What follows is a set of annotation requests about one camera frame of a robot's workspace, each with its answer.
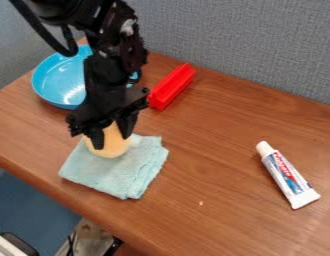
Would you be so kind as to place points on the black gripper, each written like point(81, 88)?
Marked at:
point(110, 100)

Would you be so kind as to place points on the light blue cloth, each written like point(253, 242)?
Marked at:
point(122, 177)

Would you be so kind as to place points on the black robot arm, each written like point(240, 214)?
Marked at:
point(108, 22)

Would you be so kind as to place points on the blue plate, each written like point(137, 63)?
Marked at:
point(57, 79)

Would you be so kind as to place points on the red plastic block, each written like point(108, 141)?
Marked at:
point(170, 86)

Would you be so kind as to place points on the grey table leg base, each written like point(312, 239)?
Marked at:
point(89, 240)

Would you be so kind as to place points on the white black object corner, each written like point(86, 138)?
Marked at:
point(13, 246)

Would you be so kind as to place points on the white toothpaste tube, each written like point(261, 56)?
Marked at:
point(296, 189)

